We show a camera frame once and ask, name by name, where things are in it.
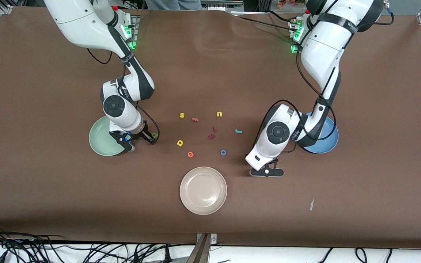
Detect green plate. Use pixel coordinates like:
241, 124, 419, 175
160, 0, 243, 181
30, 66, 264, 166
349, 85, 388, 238
88, 115, 132, 157

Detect blue plate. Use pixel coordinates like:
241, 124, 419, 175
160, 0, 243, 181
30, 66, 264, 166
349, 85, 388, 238
301, 112, 339, 154

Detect beige plate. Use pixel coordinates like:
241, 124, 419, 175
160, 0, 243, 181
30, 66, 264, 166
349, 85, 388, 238
179, 167, 228, 215

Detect brown table cover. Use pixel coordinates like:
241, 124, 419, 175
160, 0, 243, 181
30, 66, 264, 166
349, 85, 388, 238
0, 7, 421, 249

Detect blue jeans legs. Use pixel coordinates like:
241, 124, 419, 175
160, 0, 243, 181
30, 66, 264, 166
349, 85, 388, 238
145, 0, 203, 11

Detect pink artificial flowers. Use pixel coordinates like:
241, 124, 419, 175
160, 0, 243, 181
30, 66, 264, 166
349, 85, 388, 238
277, 0, 308, 9

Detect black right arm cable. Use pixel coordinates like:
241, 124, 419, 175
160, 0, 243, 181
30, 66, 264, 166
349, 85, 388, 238
87, 47, 160, 144

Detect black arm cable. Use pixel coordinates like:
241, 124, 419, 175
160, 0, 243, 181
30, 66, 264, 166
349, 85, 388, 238
87, 47, 160, 144
254, 7, 394, 154

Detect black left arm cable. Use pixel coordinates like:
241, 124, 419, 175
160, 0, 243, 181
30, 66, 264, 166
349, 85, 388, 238
254, 7, 394, 154

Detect aluminium frame profile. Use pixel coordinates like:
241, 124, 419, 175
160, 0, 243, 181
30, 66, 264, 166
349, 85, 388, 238
187, 233, 218, 263

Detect black cable on table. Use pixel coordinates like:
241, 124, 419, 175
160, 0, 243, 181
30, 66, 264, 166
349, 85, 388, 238
267, 10, 294, 23
237, 16, 292, 30

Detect grey metal frame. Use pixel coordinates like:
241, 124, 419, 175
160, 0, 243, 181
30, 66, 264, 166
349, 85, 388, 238
201, 0, 244, 9

